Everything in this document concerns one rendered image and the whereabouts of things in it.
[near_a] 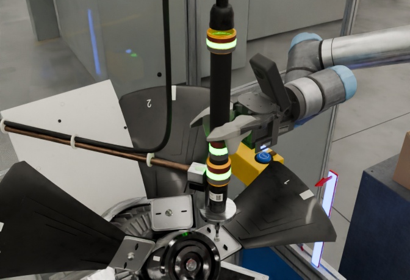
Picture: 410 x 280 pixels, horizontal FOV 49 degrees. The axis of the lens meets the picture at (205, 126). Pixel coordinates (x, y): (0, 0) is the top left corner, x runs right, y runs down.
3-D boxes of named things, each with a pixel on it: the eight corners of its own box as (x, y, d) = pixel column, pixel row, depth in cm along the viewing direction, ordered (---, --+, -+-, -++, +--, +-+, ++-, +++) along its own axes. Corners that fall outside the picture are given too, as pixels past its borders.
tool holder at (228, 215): (184, 218, 85) (182, 178, 80) (197, 194, 90) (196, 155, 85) (229, 229, 82) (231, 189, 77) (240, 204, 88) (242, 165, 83)
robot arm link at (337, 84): (339, 106, 95) (367, 90, 88) (302, 122, 90) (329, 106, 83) (322, 74, 97) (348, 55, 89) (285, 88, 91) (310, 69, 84)
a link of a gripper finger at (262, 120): (246, 139, 72) (279, 119, 77) (247, 131, 71) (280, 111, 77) (225, 127, 75) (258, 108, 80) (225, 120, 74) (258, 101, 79)
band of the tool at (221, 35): (202, 53, 67) (202, 35, 65) (212, 42, 70) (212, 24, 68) (230, 57, 65) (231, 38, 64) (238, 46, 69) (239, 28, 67)
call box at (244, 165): (223, 170, 143) (224, 143, 137) (247, 158, 148) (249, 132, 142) (256, 198, 132) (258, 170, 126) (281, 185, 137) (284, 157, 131)
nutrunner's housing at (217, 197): (204, 226, 87) (204, -12, 61) (211, 212, 90) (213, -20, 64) (224, 230, 85) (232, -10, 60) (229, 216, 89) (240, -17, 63)
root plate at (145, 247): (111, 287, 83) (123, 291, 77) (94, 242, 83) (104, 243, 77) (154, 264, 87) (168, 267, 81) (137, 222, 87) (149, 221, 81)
